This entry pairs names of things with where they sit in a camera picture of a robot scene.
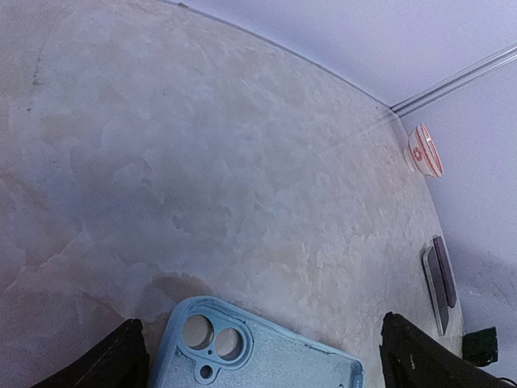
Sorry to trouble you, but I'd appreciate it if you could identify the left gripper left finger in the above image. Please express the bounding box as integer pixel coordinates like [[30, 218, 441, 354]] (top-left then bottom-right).
[[36, 318, 149, 388]]

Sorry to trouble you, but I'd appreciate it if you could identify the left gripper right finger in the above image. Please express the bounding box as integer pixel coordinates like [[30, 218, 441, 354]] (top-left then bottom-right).
[[380, 312, 513, 388]]

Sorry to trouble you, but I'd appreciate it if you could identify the red white patterned bowl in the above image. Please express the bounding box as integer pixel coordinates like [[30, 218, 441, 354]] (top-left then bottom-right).
[[403, 124, 444, 178]]

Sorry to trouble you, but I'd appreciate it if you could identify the black phone red edge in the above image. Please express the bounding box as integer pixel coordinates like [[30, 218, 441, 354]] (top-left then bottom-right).
[[432, 235, 457, 308]]

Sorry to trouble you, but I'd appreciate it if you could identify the light blue phone case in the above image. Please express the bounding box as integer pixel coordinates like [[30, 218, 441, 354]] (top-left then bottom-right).
[[148, 296, 365, 387]]

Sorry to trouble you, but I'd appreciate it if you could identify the black phone silver edge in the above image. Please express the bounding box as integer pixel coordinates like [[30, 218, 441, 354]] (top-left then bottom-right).
[[422, 246, 449, 336]]

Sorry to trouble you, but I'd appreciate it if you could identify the dark green mug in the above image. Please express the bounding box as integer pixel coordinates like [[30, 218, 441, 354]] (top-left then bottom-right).
[[462, 327, 498, 368]]

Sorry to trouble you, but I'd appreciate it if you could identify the right aluminium frame post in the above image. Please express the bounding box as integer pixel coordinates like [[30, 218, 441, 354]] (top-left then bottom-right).
[[390, 44, 516, 117]]

